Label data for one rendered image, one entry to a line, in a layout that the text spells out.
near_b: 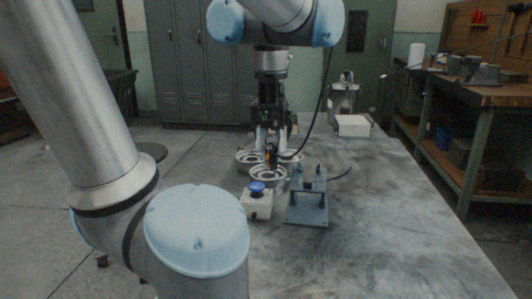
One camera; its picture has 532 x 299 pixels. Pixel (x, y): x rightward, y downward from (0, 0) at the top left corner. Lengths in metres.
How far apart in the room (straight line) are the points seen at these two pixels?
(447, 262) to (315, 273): 0.26
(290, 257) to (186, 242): 0.35
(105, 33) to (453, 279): 4.57
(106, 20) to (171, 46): 1.16
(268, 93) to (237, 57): 2.99
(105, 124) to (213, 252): 0.19
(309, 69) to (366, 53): 0.72
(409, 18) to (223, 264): 3.98
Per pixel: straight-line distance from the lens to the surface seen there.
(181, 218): 0.37
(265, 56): 0.66
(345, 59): 3.75
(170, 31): 3.86
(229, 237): 0.36
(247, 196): 0.77
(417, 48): 3.04
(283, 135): 0.74
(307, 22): 0.48
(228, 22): 0.56
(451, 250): 0.77
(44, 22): 0.37
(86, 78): 0.39
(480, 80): 2.42
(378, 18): 3.77
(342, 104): 1.83
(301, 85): 4.12
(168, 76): 3.94
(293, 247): 0.69
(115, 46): 4.74
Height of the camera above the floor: 1.23
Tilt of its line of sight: 22 degrees down
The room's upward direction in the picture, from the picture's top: straight up
